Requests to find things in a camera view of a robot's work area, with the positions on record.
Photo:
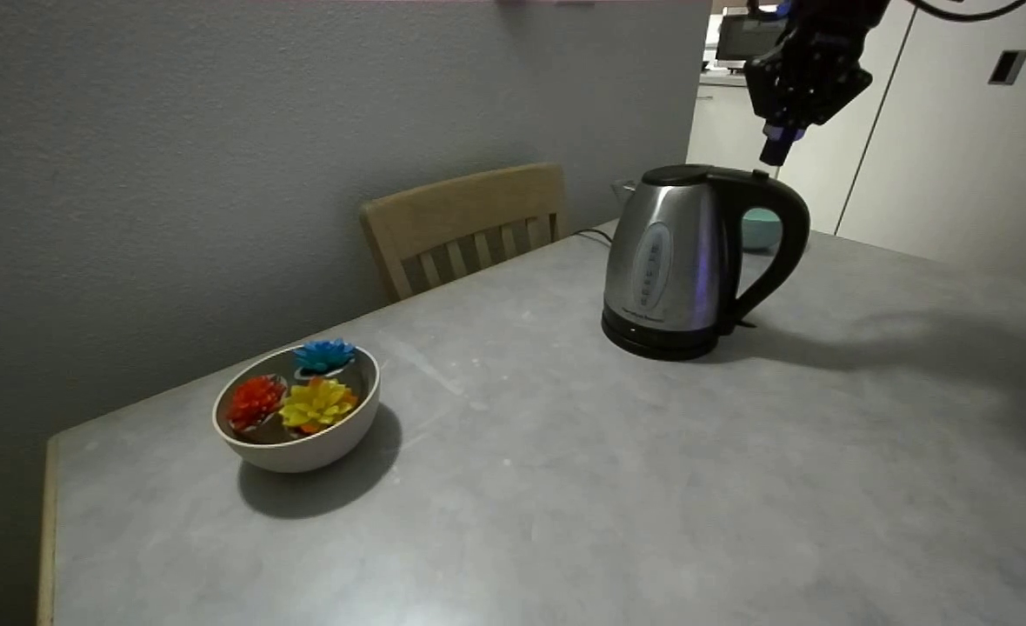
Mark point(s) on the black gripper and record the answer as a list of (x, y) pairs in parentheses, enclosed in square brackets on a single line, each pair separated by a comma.
[(837, 23)]

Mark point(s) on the stainless steel electric kettle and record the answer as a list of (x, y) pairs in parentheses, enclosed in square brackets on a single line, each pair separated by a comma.
[(663, 248)]

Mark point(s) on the black kettle power base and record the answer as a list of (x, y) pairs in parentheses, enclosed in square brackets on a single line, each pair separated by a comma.
[(656, 343)]

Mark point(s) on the silver microwave oven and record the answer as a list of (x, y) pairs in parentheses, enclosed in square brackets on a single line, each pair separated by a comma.
[(744, 36)]

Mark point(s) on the white kitchen counter cabinet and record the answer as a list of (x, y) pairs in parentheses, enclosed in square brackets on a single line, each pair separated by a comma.
[(723, 126)]

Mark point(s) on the teal container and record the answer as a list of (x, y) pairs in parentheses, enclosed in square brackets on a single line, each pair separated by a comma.
[(762, 230)]

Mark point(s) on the light wooden chair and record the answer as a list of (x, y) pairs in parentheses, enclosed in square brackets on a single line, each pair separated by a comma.
[(465, 210)]

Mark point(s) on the blue paper flower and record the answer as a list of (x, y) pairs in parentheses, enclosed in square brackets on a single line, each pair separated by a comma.
[(325, 356)]

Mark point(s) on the yellow paper flower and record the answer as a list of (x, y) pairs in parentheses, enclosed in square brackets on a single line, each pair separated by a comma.
[(318, 406)]

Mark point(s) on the beige ceramic bowl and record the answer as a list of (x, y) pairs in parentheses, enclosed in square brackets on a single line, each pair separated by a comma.
[(305, 446)]

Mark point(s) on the red paper flower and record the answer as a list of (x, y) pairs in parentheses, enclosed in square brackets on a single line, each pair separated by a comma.
[(255, 402)]

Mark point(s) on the black wall plate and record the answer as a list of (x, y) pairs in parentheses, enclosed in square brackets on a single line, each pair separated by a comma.
[(1006, 68)]

